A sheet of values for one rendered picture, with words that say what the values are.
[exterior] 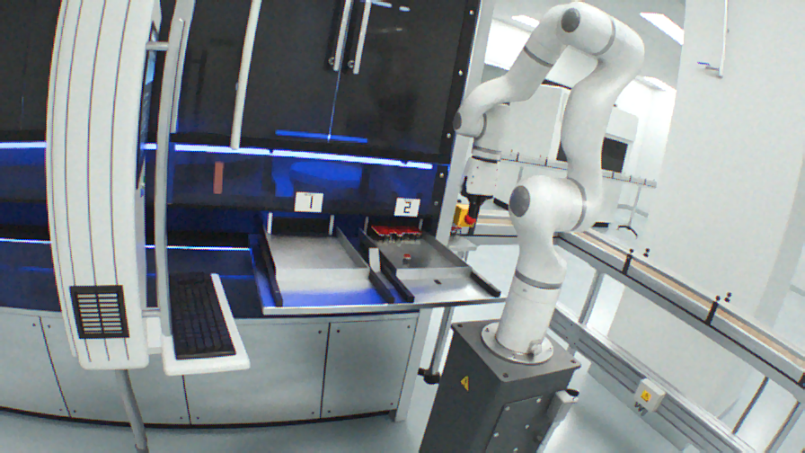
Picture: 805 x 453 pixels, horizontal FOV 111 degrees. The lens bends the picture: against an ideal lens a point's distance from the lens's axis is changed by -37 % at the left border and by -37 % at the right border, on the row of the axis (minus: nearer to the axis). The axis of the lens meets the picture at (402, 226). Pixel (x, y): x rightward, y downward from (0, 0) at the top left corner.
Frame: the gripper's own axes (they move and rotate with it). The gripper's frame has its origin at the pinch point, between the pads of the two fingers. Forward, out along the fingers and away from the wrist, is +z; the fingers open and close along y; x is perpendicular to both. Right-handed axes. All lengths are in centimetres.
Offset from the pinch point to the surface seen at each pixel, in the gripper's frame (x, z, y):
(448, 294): 8.1, 22.4, 7.5
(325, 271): -2.1, 19.8, 40.6
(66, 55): 27, -31, 100
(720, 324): 55, 19, -82
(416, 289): 4.6, 22.4, 16.1
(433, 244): -26.9, 21.1, -5.4
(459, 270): -2.0, 20.1, -1.5
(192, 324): 11, 28, 76
